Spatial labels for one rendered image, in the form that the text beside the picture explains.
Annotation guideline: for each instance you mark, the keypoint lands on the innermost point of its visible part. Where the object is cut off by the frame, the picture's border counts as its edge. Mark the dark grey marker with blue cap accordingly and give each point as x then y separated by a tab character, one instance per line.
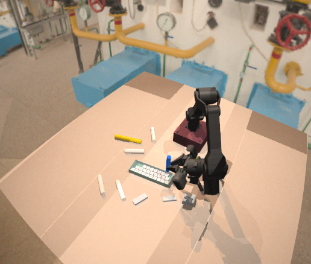
200	186

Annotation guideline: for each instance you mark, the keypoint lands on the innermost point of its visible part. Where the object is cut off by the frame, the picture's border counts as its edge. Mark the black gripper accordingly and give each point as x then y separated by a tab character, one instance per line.
191	165

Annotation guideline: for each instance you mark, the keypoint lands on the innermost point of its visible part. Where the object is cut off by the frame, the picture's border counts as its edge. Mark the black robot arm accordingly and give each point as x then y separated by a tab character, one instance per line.
213	166

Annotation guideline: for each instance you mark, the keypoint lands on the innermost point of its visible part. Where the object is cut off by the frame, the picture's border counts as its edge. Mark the blue stylus with grey tip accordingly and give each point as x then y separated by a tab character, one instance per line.
168	163

